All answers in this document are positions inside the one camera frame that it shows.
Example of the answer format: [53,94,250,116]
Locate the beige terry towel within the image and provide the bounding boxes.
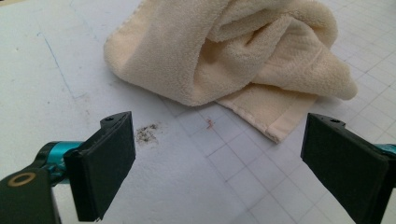
[103,0,359,144]

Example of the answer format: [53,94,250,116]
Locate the white grid mat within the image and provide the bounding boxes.
[0,0,396,224]

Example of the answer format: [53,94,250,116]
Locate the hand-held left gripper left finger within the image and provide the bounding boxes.
[64,111,137,222]

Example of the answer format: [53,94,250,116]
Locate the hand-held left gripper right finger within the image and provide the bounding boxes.
[300,112,396,224]

